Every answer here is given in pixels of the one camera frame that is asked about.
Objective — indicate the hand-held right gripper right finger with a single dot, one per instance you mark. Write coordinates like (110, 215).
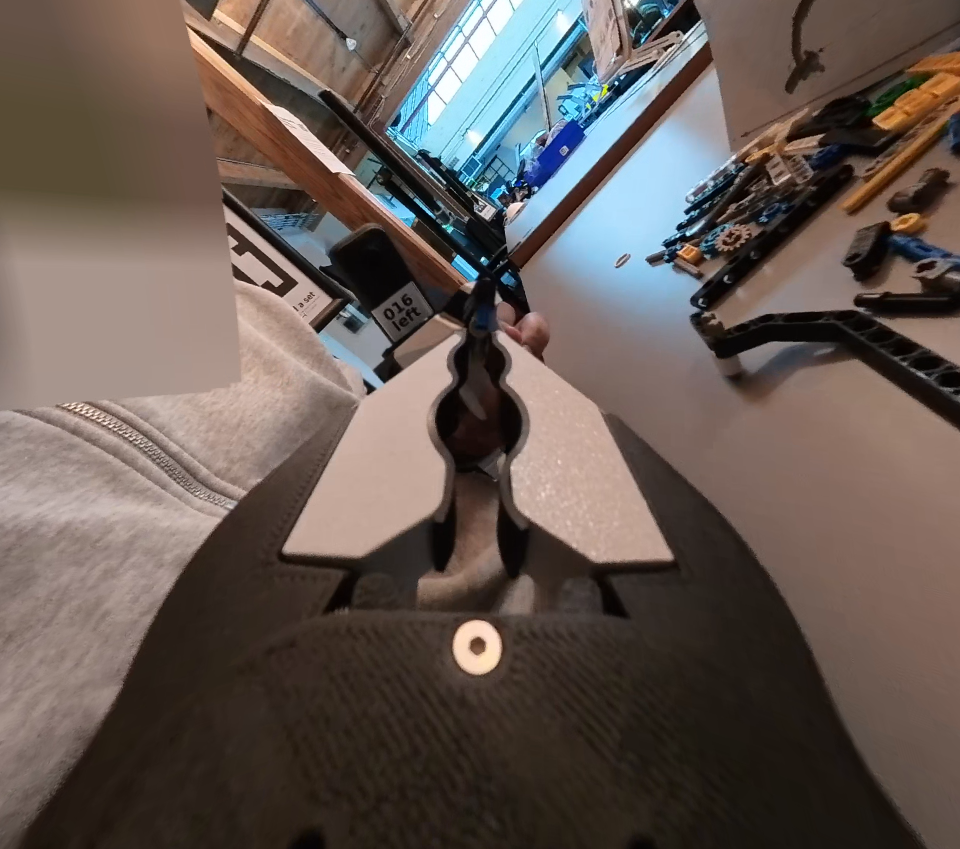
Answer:
(592, 489)

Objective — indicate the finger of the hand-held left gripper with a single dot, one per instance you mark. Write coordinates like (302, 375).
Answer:
(416, 350)

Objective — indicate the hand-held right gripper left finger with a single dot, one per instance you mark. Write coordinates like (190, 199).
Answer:
(375, 481)

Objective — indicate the black lego connector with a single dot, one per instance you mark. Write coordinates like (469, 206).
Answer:
(475, 300)

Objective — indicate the pile of lego pieces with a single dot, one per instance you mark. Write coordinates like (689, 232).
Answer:
(787, 189)

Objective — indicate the person's left hand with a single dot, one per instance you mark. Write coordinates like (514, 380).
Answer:
(534, 333)

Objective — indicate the black framed white sign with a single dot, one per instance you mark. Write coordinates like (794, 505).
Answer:
(262, 264)

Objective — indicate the wooden beam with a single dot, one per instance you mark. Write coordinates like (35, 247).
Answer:
(300, 144)

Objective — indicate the white paper label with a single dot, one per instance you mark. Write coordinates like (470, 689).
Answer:
(307, 136)

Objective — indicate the blue plastic bin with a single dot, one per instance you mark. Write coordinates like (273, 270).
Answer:
(559, 150)

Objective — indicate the grey zip hoodie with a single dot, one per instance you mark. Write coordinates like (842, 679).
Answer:
(112, 526)

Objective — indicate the black metal rail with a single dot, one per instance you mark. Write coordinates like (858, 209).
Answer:
(390, 144)

